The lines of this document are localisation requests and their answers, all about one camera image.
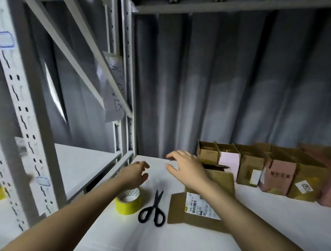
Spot white metal shelf rack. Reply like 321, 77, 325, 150
0, 0, 138, 251

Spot person's right hand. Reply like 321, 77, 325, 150
164, 149, 212, 193

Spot taped brown cardboard box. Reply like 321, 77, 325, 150
196, 139, 222, 167

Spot pink and yellow printed box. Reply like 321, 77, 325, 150
217, 142, 242, 182

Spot brown box with barcode label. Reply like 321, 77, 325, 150
167, 164, 237, 234

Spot handwritten paper sheet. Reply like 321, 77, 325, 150
100, 51, 128, 100
103, 87, 127, 124

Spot person's left forearm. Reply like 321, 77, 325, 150
2, 176, 128, 251

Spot blue rack label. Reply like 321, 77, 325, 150
34, 176, 52, 187
0, 30, 16, 49

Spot brown box with white label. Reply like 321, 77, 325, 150
233, 143, 268, 187

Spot person's left hand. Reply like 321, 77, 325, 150
114, 160, 151, 191

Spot person's right forearm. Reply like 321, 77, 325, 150
198, 179, 304, 251

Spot black scissors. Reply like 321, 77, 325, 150
137, 189, 168, 228

